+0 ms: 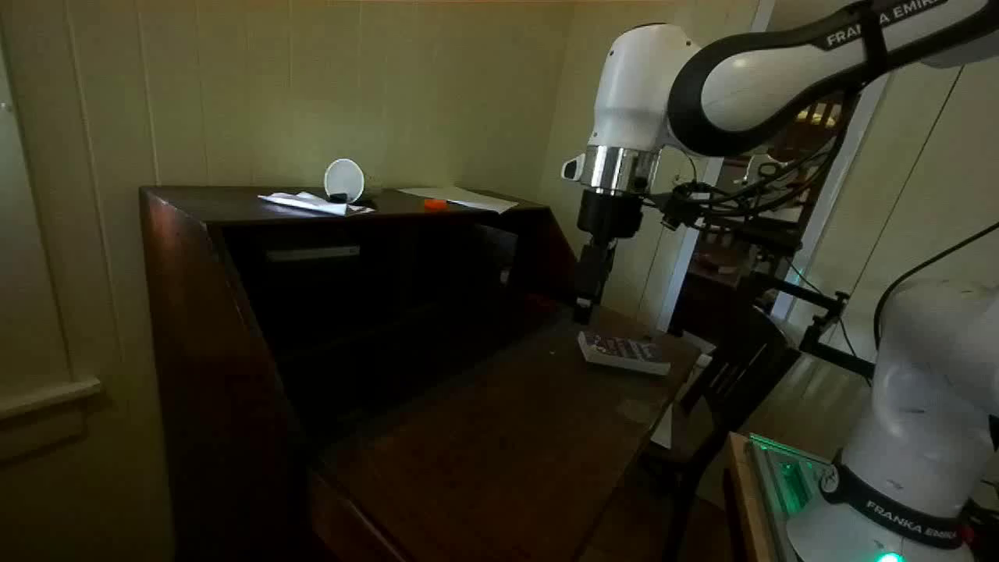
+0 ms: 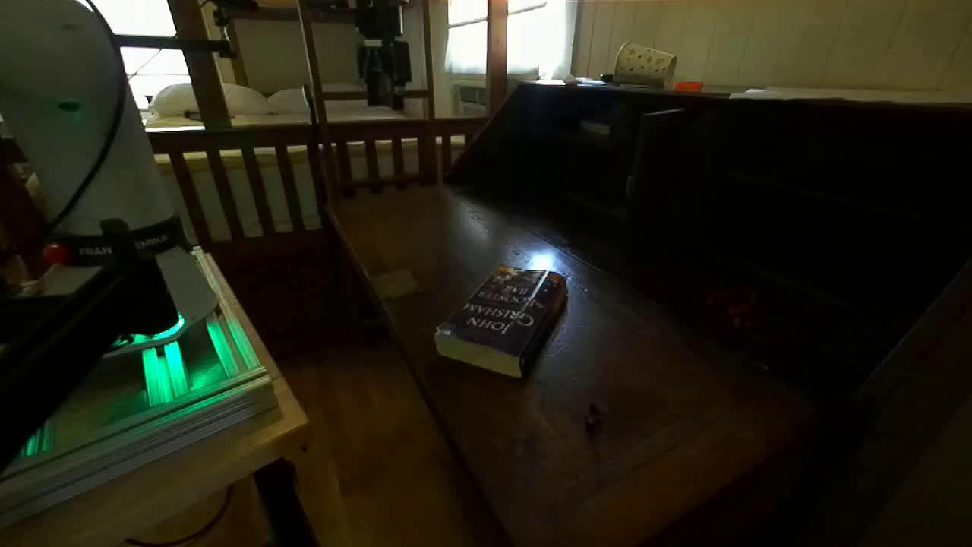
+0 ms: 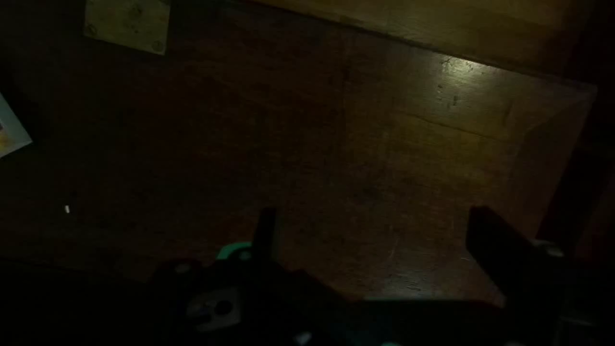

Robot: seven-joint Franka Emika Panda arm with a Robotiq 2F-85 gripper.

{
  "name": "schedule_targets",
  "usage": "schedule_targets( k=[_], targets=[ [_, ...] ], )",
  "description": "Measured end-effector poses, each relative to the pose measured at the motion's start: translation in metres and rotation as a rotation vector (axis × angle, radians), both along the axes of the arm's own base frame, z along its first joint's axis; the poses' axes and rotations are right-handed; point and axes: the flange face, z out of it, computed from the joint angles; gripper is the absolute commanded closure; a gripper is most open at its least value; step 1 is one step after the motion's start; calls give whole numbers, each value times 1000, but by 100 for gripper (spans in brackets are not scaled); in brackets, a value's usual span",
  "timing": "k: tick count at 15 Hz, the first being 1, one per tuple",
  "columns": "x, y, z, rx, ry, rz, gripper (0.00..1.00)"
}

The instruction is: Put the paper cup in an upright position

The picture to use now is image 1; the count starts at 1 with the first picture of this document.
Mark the dark paperback book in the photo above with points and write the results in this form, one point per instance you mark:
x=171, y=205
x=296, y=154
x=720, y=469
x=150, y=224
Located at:
x=625, y=354

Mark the dark wooden secretary desk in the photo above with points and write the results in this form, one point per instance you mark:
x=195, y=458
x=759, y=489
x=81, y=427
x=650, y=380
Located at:
x=502, y=449

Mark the light wooden robot table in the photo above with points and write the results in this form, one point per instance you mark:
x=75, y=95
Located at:
x=743, y=500

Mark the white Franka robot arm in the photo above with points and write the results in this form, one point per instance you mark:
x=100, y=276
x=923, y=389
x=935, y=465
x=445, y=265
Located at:
x=643, y=81

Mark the white crumpled paper stack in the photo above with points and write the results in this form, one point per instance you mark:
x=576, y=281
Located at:
x=313, y=200

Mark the dark wooden slatted chair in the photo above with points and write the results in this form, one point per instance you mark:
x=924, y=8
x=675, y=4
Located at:
x=743, y=380

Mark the flat white paper sheet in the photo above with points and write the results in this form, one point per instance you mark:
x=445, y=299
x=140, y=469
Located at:
x=470, y=199

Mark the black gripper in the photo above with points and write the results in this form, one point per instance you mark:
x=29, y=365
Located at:
x=611, y=216

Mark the small orange object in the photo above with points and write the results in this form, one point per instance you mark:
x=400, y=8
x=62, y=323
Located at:
x=436, y=208

